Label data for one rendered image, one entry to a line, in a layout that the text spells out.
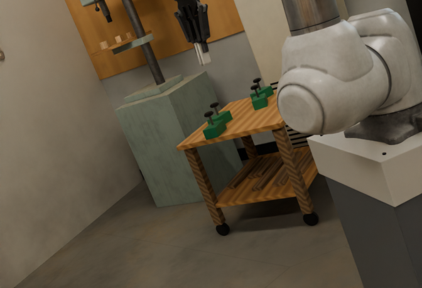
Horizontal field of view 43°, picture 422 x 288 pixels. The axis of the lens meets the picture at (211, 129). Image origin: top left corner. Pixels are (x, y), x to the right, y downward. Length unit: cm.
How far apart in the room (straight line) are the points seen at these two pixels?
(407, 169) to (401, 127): 11
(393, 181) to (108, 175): 310
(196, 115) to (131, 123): 41
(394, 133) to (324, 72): 27
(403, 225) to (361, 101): 29
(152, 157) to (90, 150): 71
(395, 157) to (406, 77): 18
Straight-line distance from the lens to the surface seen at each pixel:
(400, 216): 117
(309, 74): 100
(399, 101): 121
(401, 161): 114
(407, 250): 121
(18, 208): 350
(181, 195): 339
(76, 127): 390
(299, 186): 244
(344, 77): 102
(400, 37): 120
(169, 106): 314
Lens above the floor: 112
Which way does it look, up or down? 13 degrees down
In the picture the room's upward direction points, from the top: 22 degrees counter-clockwise
